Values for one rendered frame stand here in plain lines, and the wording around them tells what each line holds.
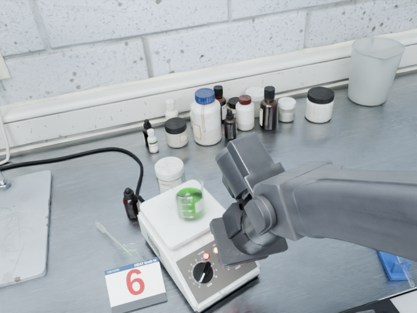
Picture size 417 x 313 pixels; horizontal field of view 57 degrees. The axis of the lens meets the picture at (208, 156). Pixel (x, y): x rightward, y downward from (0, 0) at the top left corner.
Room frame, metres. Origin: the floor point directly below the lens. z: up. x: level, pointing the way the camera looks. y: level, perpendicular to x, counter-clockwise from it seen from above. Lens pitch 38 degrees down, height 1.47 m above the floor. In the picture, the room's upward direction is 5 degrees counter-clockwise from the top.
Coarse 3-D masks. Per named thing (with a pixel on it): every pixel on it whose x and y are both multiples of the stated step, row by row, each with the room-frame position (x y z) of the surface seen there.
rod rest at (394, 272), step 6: (378, 252) 0.41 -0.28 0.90; (384, 252) 0.40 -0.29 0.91; (384, 258) 0.39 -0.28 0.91; (390, 258) 0.39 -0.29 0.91; (396, 258) 0.39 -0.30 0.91; (402, 258) 0.39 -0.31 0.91; (384, 264) 0.38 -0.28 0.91; (390, 264) 0.38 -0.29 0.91; (396, 264) 0.36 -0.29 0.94; (408, 264) 0.36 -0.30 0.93; (390, 270) 0.37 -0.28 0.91; (396, 270) 0.36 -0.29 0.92; (402, 270) 0.36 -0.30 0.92; (408, 270) 0.36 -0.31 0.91; (390, 276) 0.36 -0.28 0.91; (396, 276) 0.35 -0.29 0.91; (402, 276) 0.35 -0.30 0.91
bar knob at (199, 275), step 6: (198, 264) 0.37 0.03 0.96; (204, 264) 0.37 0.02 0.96; (210, 264) 0.37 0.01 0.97; (198, 270) 0.37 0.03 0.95; (204, 270) 0.36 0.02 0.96; (210, 270) 0.37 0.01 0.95; (198, 276) 0.36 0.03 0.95; (204, 276) 0.35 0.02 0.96; (210, 276) 0.36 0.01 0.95; (204, 282) 0.35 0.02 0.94
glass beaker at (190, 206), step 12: (168, 180) 0.47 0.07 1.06; (180, 180) 0.48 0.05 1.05; (192, 180) 0.48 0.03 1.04; (180, 192) 0.44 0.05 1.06; (192, 192) 0.43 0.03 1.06; (180, 204) 0.44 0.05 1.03; (192, 204) 0.43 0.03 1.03; (204, 204) 0.45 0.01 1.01; (180, 216) 0.44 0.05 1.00; (192, 216) 0.43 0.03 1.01; (204, 216) 0.45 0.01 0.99
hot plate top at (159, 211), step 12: (168, 192) 0.51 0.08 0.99; (204, 192) 0.51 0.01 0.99; (144, 204) 0.49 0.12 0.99; (156, 204) 0.49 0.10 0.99; (168, 204) 0.48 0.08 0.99; (216, 204) 0.47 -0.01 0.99; (156, 216) 0.46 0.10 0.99; (168, 216) 0.45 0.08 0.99; (216, 216) 0.45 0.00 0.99; (156, 228) 0.43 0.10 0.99; (168, 228) 0.43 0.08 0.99; (180, 228) 0.43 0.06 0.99; (192, 228) 0.42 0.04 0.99; (204, 228) 0.42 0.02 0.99; (168, 240) 0.40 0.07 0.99; (180, 240) 0.40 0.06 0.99
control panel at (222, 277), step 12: (192, 252) 0.39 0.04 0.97; (204, 252) 0.39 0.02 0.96; (180, 264) 0.37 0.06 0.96; (192, 264) 0.38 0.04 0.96; (216, 264) 0.38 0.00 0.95; (252, 264) 0.38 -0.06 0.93; (192, 276) 0.36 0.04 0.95; (216, 276) 0.36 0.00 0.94; (228, 276) 0.36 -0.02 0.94; (240, 276) 0.36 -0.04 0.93; (192, 288) 0.34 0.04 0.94; (204, 288) 0.34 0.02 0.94; (216, 288) 0.35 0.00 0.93; (204, 300) 0.33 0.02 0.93
